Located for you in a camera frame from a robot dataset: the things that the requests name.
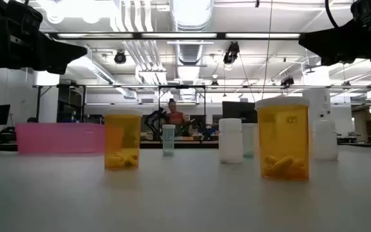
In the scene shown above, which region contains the black shelving rack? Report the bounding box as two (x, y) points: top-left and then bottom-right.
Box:
(56, 83), (87, 125)

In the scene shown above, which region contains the white piece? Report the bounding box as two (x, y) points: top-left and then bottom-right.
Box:
(254, 96), (311, 182)

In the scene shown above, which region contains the white opaque pill bottle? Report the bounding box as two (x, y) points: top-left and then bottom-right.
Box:
(218, 118), (243, 164)
(312, 119), (339, 161)

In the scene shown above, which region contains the small clear pill bottle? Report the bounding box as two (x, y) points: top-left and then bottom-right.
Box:
(162, 124), (176, 157)
(242, 122), (259, 159)

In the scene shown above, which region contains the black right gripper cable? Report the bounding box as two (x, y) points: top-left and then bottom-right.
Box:
(325, 0), (340, 29)

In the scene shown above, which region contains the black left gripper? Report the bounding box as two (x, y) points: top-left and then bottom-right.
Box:
(0, 0), (88, 75)

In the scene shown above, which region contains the black background rig frame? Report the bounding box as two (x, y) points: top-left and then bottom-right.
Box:
(157, 84), (207, 142)

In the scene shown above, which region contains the black ceiling spotlight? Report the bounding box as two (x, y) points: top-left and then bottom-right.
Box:
(113, 50), (128, 65)
(280, 75), (295, 88)
(222, 41), (241, 65)

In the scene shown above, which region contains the silver ventilation duct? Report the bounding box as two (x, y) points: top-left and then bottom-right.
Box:
(168, 0), (214, 101)

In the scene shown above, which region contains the black overhead light bar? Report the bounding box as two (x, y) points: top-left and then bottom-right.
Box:
(45, 31), (305, 41)

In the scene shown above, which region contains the pink plastic bin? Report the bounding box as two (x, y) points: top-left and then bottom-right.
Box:
(15, 122), (106, 155)

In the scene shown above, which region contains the person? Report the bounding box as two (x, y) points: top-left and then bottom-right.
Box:
(167, 98), (188, 127)

